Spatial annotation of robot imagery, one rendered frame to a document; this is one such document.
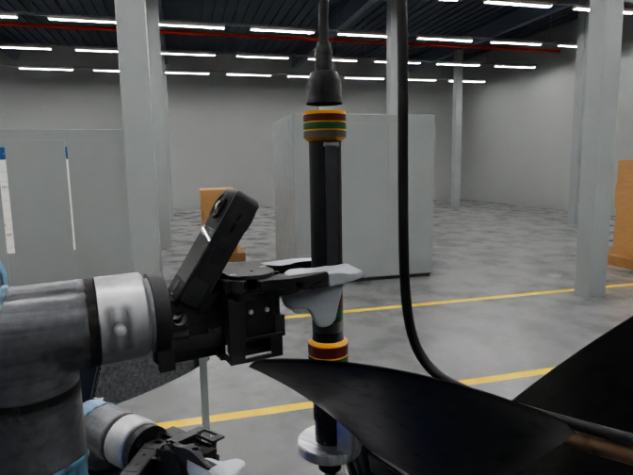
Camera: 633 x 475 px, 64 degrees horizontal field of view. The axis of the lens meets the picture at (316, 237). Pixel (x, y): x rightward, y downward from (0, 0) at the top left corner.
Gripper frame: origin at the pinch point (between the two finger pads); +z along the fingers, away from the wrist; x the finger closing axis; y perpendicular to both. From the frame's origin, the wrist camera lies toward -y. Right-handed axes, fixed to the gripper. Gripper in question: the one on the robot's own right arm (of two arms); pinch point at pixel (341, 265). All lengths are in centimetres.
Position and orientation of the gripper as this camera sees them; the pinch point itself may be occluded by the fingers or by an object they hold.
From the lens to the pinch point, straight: 54.3
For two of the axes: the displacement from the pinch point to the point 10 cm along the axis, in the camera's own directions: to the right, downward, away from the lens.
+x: 4.7, 1.2, -8.7
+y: 0.2, 9.9, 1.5
